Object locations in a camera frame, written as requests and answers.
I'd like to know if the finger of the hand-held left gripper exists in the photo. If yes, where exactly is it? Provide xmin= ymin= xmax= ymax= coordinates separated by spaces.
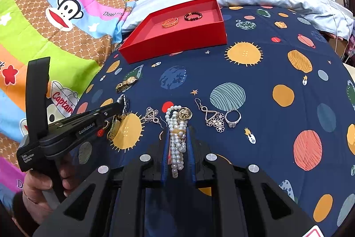
xmin=93 ymin=115 xmax=120 ymax=140
xmin=71 ymin=102 xmax=126 ymax=122

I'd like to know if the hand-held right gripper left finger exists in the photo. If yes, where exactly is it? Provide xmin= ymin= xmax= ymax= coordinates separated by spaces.
xmin=33 ymin=126 xmax=171 ymax=237

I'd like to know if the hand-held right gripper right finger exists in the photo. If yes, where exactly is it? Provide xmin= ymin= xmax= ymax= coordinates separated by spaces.
xmin=186 ymin=126 xmax=320 ymax=237

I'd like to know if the silver wristwatch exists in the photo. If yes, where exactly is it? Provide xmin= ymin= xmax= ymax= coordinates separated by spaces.
xmin=107 ymin=94 xmax=130 ymax=141

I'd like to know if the white pearl bracelet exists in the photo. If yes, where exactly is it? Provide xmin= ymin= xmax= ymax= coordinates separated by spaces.
xmin=165 ymin=105 xmax=187 ymax=179

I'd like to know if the gold wristwatch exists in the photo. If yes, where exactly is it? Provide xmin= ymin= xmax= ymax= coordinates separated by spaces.
xmin=116 ymin=76 xmax=138 ymax=93

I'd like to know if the round gold brooch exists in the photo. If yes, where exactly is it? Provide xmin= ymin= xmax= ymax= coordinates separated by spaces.
xmin=177 ymin=107 xmax=192 ymax=121

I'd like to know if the silver triangle drop earring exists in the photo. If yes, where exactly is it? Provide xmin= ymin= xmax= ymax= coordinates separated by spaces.
xmin=142 ymin=106 xmax=167 ymax=130

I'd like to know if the silver flower drop earring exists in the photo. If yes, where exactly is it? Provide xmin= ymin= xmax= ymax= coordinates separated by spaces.
xmin=194 ymin=98 xmax=226 ymax=132

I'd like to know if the silver gemstone ring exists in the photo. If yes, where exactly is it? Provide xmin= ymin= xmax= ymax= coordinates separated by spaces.
xmin=225 ymin=109 xmax=242 ymax=129

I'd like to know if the red cardboard box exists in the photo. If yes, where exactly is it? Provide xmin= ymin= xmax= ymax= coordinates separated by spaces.
xmin=119 ymin=0 xmax=228 ymax=64

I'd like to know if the person's left hand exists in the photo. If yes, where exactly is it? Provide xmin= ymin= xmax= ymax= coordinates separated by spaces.
xmin=22 ymin=154 xmax=81 ymax=224

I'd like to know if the colourful monkey print blanket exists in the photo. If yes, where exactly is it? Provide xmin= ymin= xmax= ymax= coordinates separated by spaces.
xmin=0 ymin=0 xmax=137 ymax=210

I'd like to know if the gold chain bracelet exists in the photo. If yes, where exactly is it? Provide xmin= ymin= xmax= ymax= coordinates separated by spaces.
xmin=162 ymin=18 xmax=178 ymax=29

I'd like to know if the dark bead bracelet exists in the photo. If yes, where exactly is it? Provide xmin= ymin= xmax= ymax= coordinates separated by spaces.
xmin=184 ymin=12 xmax=202 ymax=22

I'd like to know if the white cable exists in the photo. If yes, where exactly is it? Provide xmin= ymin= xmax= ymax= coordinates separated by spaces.
xmin=302 ymin=0 xmax=343 ymax=56

